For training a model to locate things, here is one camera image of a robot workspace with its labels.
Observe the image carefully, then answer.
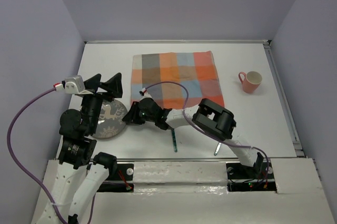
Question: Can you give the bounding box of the grey reindeer plate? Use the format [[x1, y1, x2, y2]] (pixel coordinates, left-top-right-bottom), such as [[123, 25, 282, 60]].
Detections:
[[93, 100, 127, 140]]

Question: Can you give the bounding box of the pink mug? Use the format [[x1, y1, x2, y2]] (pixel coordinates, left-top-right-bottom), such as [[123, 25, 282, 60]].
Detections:
[[238, 71, 262, 94]]

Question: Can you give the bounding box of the green handled fork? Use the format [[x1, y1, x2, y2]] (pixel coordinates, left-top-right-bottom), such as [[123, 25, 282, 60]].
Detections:
[[171, 129, 178, 153]]

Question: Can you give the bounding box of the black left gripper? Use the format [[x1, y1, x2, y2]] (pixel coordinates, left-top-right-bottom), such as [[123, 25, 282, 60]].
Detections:
[[81, 71, 123, 133]]

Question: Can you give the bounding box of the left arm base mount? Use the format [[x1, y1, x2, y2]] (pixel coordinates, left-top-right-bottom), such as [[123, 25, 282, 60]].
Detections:
[[97, 163, 134, 193]]

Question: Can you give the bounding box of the checked orange cloth placemat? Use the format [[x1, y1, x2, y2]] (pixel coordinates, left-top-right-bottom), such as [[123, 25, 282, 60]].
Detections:
[[131, 51, 224, 109]]

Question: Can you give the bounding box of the green handled spoon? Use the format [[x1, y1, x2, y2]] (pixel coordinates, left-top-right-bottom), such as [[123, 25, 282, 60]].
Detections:
[[214, 143, 222, 156]]

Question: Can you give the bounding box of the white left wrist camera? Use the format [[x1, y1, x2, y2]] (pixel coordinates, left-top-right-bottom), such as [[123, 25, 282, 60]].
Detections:
[[53, 75, 85, 95]]

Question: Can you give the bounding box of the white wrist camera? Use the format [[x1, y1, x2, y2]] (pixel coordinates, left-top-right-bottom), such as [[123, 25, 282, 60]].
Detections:
[[53, 75, 85, 95], [139, 88, 152, 100]]

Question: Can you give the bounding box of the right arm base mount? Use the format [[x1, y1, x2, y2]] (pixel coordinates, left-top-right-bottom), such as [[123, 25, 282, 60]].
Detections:
[[226, 162, 277, 192]]

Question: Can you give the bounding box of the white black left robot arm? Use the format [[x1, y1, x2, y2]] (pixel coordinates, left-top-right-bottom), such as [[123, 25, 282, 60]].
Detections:
[[37, 73, 123, 223]]

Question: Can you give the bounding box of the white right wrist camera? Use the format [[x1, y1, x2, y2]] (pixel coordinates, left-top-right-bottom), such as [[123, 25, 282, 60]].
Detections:
[[139, 88, 152, 100]]

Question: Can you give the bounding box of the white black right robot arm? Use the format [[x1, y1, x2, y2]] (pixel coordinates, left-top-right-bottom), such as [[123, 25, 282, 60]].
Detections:
[[122, 98, 268, 178]]

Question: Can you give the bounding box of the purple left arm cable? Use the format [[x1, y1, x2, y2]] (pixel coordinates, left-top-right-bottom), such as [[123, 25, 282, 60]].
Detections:
[[6, 86, 95, 224]]

